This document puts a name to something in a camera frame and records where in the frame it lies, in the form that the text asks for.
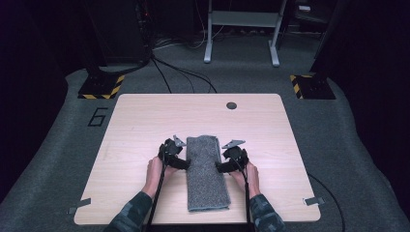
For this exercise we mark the grey towel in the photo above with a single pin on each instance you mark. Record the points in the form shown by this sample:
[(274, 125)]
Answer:
[(206, 177)]

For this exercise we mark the white desk frame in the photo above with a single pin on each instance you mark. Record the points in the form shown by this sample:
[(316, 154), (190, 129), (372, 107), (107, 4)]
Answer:
[(241, 18)]

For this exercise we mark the person's right hand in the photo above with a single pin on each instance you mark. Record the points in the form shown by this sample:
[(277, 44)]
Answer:
[(253, 180)]

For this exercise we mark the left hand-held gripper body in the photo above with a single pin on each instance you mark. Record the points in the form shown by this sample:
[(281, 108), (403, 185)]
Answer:
[(169, 153)]

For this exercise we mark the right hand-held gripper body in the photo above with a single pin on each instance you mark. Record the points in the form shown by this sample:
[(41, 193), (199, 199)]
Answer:
[(238, 156)]

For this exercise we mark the black stand with striped base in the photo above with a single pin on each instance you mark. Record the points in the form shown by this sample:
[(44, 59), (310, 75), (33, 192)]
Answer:
[(314, 87), (101, 87)]

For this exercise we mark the black cabinet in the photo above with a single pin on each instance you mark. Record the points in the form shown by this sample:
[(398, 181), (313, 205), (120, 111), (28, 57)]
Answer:
[(122, 29)]

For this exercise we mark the round table grommet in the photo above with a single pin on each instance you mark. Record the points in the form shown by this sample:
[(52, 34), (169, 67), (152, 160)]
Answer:
[(231, 105)]

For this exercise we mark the grey tape strip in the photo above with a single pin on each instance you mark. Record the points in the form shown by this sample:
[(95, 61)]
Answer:
[(79, 205), (314, 201)]

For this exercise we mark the person's left hand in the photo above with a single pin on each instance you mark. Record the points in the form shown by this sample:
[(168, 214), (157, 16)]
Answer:
[(154, 175)]

